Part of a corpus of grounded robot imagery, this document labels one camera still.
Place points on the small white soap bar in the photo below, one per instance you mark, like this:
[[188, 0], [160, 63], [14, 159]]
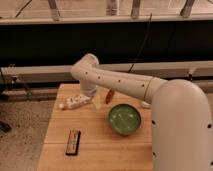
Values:
[[145, 105]]

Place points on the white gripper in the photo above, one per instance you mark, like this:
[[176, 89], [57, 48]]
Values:
[[90, 89]]

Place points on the green ceramic bowl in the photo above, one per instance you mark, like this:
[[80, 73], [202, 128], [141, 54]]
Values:
[[124, 119]]

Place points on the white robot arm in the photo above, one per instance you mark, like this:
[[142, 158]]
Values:
[[181, 118]]

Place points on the brown sausage toy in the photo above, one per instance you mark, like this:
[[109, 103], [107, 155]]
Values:
[[109, 96]]

